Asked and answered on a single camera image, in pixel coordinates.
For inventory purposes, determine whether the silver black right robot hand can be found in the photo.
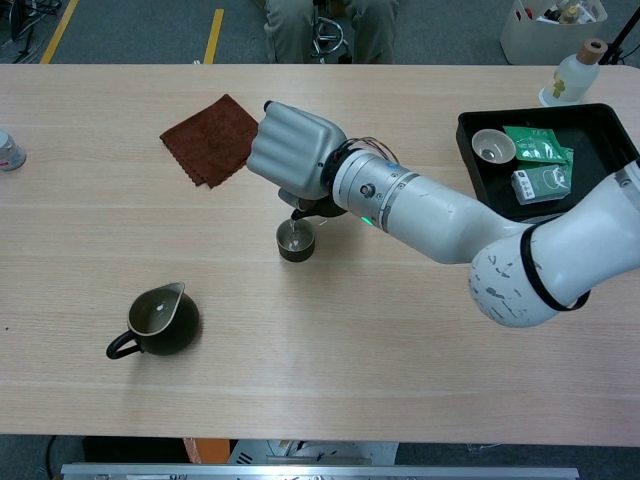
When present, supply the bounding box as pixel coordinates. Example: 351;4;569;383
245;100;347;211

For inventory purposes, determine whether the black teapot with wire handle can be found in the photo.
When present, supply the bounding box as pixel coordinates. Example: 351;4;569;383
290;195;349;229

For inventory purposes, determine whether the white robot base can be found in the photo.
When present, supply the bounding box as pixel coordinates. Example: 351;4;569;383
228;439;400;466

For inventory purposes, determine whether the dark olive teacup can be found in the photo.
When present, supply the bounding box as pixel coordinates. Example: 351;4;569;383
275;218;317;263

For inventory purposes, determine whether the brown square cloth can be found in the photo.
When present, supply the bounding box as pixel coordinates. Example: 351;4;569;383
159;93;261;190

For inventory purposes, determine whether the chrome stool base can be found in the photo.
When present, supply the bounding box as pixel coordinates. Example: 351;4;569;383
310;14;351;64

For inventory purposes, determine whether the seated person in khaki trousers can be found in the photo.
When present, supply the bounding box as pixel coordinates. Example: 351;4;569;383
263;0;401;65

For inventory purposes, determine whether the small beige cup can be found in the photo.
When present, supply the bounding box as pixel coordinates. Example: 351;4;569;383
471;128;517;165

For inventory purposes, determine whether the white storage bin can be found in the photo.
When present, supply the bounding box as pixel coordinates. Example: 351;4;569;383
499;0;609;66

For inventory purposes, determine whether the silver metal can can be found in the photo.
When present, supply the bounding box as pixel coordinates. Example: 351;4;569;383
0;128;27;173

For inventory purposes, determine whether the white bottle with cork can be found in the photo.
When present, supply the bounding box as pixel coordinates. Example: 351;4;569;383
538;38;609;108

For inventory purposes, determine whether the black plastic tray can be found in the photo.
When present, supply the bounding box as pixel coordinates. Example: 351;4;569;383
456;102;640;224

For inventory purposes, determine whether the black floor stand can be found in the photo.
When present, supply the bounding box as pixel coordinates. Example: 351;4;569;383
0;0;64;64

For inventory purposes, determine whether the orange object under table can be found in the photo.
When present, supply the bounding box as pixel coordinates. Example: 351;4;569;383
182;437;232;466

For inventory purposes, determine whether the black tripod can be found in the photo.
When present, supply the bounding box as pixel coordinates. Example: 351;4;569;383
598;7;640;66

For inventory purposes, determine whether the dark olive pitcher with handle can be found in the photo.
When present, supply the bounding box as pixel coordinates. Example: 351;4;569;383
105;281;201;361

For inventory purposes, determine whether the aluminium rail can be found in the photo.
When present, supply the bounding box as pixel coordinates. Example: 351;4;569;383
60;463;580;480

